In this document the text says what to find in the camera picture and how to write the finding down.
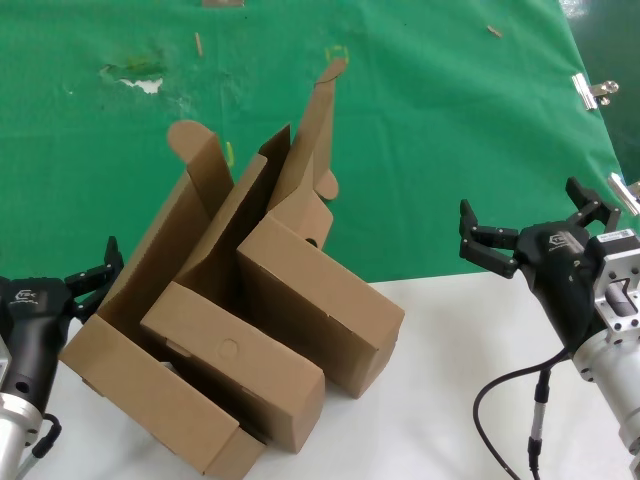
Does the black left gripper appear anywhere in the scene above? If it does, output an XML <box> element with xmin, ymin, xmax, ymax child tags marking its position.
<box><xmin>0</xmin><ymin>236</ymin><xmax>125</xmax><ymax>404</ymax></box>

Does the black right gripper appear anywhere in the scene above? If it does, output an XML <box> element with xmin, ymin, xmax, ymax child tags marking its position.
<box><xmin>458</xmin><ymin>176</ymin><xmax>622</xmax><ymax>352</ymax></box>

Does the cable with silver connector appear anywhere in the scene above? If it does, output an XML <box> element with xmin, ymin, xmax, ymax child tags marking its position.
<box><xmin>527</xmin><ymin>368</ymin><xmax>552</xmax><ymax>480</ymax></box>

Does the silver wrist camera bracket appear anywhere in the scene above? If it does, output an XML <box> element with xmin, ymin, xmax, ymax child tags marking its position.
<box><xmin>584</xmin><ymin>228</ymin><xmax>640</xmax><ymax>334</ymax></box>

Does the looping black cable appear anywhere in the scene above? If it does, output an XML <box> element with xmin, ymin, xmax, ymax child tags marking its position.
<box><xmin>472</xmin><ymin>347</ymin><xmax>574</xmax><ymax>480</ymax></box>

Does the large open cardboard box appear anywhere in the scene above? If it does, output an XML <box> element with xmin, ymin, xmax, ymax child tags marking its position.
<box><xmin>59</xmin><ymin>119</ymin><xmax>267</xmax><ymax>479</ymax></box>

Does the cardboard box with tall lid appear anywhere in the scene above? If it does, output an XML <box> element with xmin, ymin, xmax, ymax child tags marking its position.
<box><xmin>237</xmin><ymin>57</ymin><xmax>406</xmax><ymax>400</ymax></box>

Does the medium open cardboard box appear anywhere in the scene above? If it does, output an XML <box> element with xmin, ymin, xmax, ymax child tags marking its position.
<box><xmin>139</xmin><ymin>123</ymin><xmax>326</xmax><ymax>454</ymax></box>

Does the green table cloth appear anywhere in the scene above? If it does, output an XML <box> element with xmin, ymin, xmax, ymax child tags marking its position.
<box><xmin>0</xmin><ymin>0</ymin><xmax>632</xmax><ymax>286</ymax></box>

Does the short black cable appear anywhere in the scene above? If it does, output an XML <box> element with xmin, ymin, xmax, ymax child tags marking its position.
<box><xmin>19</xmin><ymin>412</ymin><xmax>64</xmax><ymax>472</ymax></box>

